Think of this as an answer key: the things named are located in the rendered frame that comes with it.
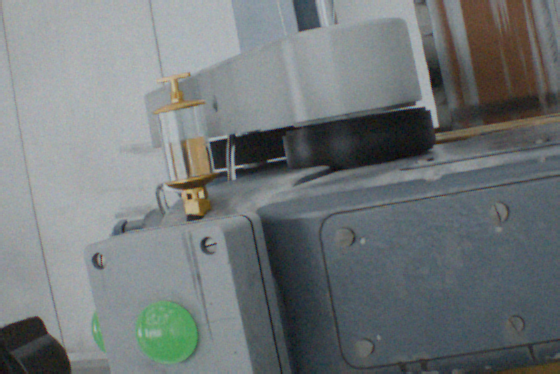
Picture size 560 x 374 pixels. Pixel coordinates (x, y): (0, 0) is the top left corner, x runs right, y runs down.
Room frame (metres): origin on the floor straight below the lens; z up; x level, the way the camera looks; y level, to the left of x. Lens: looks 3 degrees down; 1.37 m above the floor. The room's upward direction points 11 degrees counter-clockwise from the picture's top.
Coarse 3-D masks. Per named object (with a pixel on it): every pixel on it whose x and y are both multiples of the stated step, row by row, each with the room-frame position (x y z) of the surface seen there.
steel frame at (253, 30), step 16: (240, 0) 5.63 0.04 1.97; (256, 0) 5.60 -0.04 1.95; (272, 0) 5.57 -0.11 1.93; (288, 0) 5.54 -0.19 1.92; (304, 0) 5.93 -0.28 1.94; (240, 16) 5.63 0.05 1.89; (256, 16) 5.61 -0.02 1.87; (272, 16) 5.58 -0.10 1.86; (288, 16) 5.55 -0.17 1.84; (304, 16) 5.94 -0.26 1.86; (240, 32) 5.64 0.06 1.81; (256, 32) 5.61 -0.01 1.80; (272, 32) 5.58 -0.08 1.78; (288, 32) 5.55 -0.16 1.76; (240, 48) 5.64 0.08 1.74; (272, 128) 5.62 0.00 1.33; (272, 160) 5.63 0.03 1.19
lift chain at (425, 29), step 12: (420, 0) 1.09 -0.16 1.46; (420, 12) 1.09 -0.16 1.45; (420, 24) 1.09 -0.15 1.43; (420, 36) 1.09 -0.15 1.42; (432, 36) 1.09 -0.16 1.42; (432, 48) 1.09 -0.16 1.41; (432, 60) 1.09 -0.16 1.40; (432, 72) 1.09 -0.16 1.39; (432, 84) 1.09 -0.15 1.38; (444, 96) 1.08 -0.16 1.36; (444, 108) 1.09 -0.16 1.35; (444, 120) 1.09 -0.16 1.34
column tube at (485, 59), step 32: (448, 0) 1.02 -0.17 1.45; (480, 0) 1.01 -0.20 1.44; (512, 0) 1.00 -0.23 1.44; (544, 0) 0.99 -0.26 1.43; (448, 32) 1.02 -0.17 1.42; (480, 32) 1.01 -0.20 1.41; (512, 32) 1.00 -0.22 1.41; (544, 32) 0.99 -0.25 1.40; (448, 64) 1.02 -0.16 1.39; (480, 64) 1.01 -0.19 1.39; (512, 64) 1.00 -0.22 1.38; (544, 64) 0.99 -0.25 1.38; (448, 96) 1.03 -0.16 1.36; (480, 96) 1.02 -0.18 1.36; (512, 96) 1.01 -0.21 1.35; (544, 96) 0.99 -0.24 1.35
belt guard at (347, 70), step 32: (320, 32) 0.67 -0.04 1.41; (352, 32) 0.66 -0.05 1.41; (384, 32) 0.67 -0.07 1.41; (224, 64) 0.80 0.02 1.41; (256, 64) 0.73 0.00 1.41; (288, 64) 0.68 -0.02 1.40; (320, 64) 0.67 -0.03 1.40; (352, 64) 0.66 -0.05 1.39; (384, 64) 0.67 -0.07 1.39; (160, 96) 1.00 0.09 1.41; (192, 96) 0.90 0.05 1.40; (224, 96) 0.81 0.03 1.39; (256, 96) 0.74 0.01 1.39; (288, 96) 0.69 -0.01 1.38; (320, 96) 0.67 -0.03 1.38; (352, 96) 0.66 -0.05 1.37; (384, 96) 0.67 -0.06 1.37; (416, 96) 0.69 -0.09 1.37; (224, 128) 0.83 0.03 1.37; (256, 128) 0.76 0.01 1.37
